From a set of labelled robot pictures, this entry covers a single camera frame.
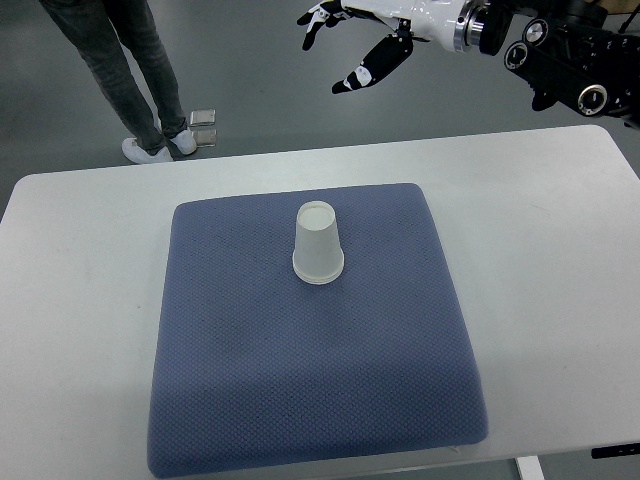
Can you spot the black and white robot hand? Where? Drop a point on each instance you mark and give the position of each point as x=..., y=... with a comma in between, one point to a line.
x=441, y=21

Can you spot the white paper cup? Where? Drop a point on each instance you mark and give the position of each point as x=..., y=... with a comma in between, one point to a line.
x=318, y=280
x=317, y=248

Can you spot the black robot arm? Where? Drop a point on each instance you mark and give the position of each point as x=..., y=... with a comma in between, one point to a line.
x=564, y=54

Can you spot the wooden box corner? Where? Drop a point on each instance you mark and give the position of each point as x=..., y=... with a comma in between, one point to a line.
x=618, y=7

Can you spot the black tripod leg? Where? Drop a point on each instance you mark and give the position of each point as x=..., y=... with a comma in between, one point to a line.
x=626, y=24

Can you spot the upper metal floor plate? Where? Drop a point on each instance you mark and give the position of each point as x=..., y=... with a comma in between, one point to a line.
x=202, y=117

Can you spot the metal floor plate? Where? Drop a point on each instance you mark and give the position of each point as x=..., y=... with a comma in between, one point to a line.
x=205, y=137
x=202, y=117

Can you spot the lower metal floor plate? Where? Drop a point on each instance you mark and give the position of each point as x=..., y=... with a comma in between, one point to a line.
x=205, y=137

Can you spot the person in grey jeans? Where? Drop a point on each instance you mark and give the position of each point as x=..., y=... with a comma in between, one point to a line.
x=119, y=42

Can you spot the blue quilted cushion mat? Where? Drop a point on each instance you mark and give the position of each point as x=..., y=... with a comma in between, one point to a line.
x=256, y=368

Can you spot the white table leg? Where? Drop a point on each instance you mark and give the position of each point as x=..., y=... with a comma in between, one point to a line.
x=529, y=468

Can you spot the black table control panel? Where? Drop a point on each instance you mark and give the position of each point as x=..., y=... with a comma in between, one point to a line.
x=615, y=451

